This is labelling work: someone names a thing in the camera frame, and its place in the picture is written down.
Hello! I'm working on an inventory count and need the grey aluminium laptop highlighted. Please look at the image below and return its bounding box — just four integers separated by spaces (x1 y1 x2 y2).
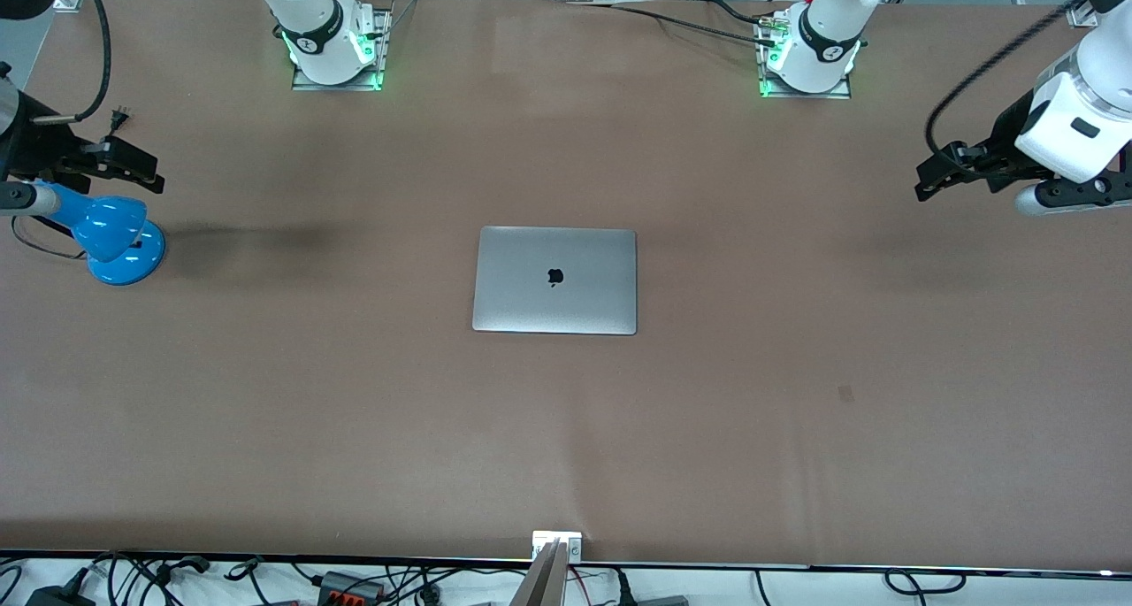
471 226 639 336

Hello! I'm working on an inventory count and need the black box with red switches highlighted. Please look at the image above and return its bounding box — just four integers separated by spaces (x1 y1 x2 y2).
317 571 386 603

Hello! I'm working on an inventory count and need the black lamp power cord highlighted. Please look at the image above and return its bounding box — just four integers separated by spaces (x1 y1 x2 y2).
11 106 134 262

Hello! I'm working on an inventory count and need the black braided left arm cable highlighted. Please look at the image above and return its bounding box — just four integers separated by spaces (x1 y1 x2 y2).
926 0 1090 160

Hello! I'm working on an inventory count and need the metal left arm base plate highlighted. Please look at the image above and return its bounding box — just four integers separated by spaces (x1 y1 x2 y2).
758 13 854 101

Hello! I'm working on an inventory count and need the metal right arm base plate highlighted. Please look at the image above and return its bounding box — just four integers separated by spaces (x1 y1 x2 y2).
292 9 391 92

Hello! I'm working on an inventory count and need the black cable to arm base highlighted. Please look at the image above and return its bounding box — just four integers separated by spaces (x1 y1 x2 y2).
610 0 784 48

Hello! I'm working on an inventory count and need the black cable loop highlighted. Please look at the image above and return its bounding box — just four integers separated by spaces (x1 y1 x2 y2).
884 569 967 594

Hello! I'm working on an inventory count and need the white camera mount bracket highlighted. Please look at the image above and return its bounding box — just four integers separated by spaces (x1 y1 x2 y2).
532 531 585 563

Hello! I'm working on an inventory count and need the grey metal camera post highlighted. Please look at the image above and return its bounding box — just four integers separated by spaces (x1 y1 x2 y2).
509 540 567 606

